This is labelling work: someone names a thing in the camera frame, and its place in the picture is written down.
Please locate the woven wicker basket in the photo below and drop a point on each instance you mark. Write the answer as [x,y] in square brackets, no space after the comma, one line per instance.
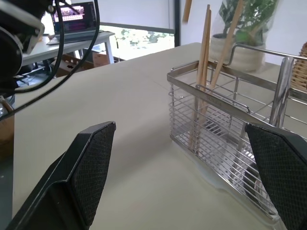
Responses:
[300,69]

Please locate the open laptop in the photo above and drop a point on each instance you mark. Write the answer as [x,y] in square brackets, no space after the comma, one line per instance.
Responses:
[72,26]

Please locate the brown wooden box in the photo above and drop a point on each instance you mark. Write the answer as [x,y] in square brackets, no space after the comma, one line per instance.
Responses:
[6,134]

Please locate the white desk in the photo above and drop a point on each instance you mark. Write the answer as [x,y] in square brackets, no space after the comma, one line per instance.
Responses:
[48,51]

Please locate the potted green plant in wrap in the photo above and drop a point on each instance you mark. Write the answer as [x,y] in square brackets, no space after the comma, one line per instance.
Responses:
[249,21]

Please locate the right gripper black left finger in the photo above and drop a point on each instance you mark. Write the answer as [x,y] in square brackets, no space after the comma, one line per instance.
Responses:
[91,167]

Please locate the short wooden stick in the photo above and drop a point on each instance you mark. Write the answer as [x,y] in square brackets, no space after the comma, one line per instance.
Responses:
[187,10]

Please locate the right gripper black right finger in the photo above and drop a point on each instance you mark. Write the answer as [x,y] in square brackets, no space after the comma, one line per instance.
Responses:
[283,172]

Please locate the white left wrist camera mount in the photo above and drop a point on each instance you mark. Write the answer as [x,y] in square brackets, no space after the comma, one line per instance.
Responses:
[33,40]

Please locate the wooden chopstick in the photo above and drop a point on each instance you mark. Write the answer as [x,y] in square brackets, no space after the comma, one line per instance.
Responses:
[226,43]
[205,43]
[207,48]

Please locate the brown cardboard box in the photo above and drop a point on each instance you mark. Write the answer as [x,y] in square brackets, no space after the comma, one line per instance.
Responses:
[100,58]
[69,65]

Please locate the metal spoon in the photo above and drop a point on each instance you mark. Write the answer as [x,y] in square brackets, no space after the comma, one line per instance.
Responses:
[284,83]

